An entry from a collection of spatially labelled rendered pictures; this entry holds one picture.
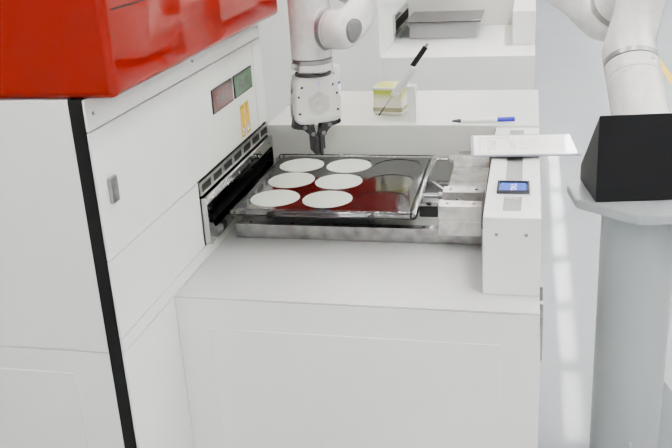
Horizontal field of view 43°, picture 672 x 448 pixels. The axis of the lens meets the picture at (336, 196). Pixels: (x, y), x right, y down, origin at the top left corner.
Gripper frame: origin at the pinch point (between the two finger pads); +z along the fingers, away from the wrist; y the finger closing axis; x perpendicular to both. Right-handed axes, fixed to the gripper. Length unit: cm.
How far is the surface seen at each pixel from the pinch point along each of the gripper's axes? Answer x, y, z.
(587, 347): 44, 103, 97
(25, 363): -36, -62, 18
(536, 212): -53, 20, 1
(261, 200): -9.4, -15.4, 7.1
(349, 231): -19.1, -0.5, 13.0
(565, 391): 25, 81, 97
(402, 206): -25.8, 8.2, 7.1
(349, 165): 3.6, 8.2, 7.1
